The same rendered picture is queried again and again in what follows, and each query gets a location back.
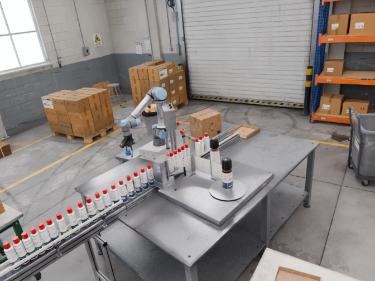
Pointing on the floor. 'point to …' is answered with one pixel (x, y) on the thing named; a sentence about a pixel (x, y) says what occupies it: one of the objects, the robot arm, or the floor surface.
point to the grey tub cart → (362, 146)
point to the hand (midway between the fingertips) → (129, 153)
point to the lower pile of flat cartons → (4, 149)
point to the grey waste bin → (150, 123)
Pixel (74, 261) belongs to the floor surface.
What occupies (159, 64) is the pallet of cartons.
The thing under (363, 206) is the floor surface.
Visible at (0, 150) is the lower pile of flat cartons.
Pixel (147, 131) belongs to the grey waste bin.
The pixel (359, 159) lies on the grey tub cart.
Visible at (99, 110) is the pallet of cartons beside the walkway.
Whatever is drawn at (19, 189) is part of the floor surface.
